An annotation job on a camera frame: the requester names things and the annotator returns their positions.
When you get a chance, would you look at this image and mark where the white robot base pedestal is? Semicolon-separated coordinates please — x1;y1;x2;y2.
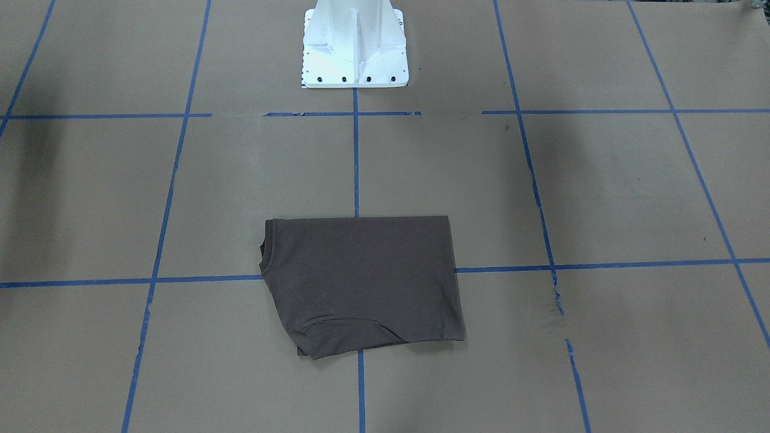
301;1;410;88

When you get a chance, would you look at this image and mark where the brown t-shirt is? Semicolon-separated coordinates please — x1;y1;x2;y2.
259;215;466;361

